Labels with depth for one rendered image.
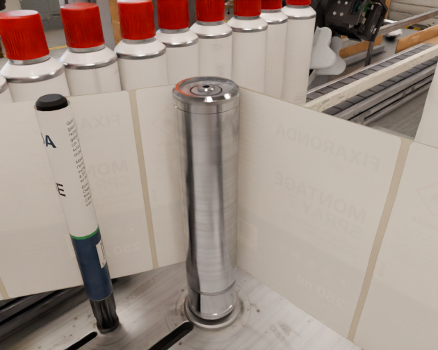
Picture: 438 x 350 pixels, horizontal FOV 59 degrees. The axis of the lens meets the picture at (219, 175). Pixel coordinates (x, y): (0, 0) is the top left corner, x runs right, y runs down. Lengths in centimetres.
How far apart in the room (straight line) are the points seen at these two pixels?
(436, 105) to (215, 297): 23
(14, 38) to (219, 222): 22
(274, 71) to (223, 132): 34
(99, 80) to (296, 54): 30
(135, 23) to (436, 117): 27
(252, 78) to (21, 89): 27
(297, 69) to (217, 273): 37
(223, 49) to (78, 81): 17
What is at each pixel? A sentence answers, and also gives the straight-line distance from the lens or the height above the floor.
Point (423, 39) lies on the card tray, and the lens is 141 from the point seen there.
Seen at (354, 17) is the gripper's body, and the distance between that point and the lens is 61.
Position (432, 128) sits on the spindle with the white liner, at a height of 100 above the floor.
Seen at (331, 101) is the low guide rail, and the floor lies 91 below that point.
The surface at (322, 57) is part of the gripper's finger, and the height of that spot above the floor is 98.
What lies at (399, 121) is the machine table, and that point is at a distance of 81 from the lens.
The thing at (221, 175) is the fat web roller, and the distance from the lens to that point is 23.
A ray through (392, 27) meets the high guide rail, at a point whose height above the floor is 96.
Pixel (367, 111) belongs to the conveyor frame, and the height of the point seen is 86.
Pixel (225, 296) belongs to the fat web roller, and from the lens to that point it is 30.
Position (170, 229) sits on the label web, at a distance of 29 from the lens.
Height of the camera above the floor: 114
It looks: 33 degrees down
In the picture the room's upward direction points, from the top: 1 degrees counter-clockwise
